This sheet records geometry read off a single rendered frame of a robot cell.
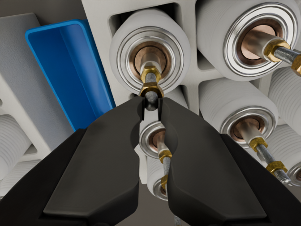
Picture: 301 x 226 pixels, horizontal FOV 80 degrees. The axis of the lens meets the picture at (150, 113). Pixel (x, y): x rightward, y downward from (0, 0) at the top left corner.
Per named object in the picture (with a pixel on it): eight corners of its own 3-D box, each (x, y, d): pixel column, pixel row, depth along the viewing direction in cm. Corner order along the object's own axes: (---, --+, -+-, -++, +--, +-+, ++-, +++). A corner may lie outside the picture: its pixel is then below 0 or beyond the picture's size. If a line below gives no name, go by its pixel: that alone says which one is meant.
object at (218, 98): (218, 102, 44) (254, 158, 29) (182, 91, 43) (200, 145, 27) (240, 65, 39) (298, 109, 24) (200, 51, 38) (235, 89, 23)
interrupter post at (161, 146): (154, 135, 27) (154, 151, 24) (169, 130, 26) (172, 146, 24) (159, 146, 28) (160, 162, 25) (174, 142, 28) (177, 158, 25)
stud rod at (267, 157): (251, 138, 25) (287, 186, 19) (245, 136, 25) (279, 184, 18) (256, 132, 24) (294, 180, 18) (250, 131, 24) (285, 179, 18)
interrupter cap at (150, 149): (131, 126, 26) (130, 129, 25) (182, 111, 24) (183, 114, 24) (148, 161, 30) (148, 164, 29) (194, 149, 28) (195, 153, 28)
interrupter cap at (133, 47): (111, 28, 19) (110, 29, 18) (184, 23, 19) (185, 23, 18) (122, 93, 23) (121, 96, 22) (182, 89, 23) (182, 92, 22)
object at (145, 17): (121, 7, 33) (99, 18, 18) (174, 3, 33) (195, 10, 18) (128, 59, 38) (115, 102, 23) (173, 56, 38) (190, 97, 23)
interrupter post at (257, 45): (261, 54, 20) (279, 64, 18) (242, 52, 20) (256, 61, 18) (272, 32, 19) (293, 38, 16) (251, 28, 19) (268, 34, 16)
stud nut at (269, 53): (277, 61, 18) (282, 64, 17) (261, 59, 17) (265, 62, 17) (288, 40, 16) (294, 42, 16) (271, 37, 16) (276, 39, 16)
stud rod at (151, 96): (152, 74, 19) (154, 114, 13) (144, 71, 19) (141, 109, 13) (156, 66, 19) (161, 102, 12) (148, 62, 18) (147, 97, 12)
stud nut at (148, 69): (154, 86, 18) (154, 89, 17) (138, 79, 18) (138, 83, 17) (163, 69, 17) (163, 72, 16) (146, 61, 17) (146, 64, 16)
